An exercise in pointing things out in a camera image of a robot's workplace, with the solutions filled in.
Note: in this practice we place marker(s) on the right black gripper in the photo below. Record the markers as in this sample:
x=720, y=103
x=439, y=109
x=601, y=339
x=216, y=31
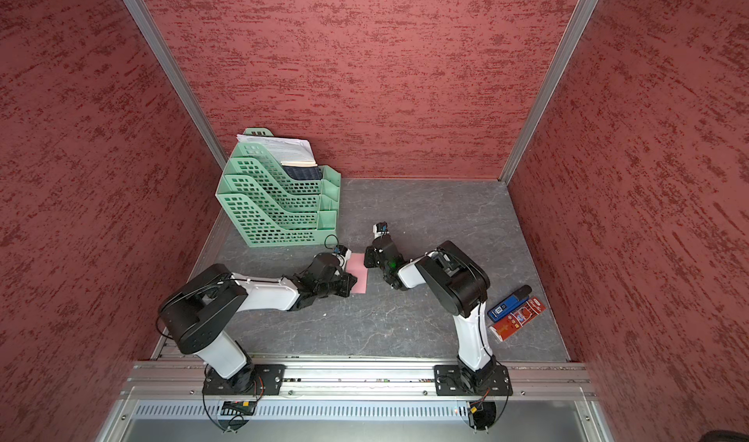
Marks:
x=370, y=263

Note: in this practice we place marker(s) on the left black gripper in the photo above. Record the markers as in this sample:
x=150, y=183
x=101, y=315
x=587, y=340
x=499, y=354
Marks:
x=346, y=279

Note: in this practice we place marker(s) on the pink square paper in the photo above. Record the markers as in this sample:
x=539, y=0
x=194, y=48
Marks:
x=355, y=266

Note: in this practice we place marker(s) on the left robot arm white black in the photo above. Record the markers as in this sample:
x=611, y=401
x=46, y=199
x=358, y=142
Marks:
x=197, y=315

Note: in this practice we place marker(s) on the green plastic file organizer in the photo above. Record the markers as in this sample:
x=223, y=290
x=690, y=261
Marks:
x=270, y=209

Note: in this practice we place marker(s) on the dark folder in organizer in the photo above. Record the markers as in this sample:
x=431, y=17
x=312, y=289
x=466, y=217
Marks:
x=303, y=173

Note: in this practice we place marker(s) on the white papers in organizer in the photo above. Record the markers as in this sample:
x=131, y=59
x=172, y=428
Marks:
x=288, y=152

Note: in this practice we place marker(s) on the red small box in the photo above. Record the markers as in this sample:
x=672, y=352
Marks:
x=517, y=319

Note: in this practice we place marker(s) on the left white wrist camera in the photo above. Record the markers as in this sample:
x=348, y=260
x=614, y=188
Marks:
x=343, y=254

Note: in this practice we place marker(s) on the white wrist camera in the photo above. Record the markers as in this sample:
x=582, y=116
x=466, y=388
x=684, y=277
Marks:
x=380, y=229
x=343, y=254

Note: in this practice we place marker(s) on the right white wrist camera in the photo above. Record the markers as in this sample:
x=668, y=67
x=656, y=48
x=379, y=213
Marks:
x=380, y=229

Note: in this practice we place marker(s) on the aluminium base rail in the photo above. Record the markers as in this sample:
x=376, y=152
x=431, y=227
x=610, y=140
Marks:
x=336, y=378

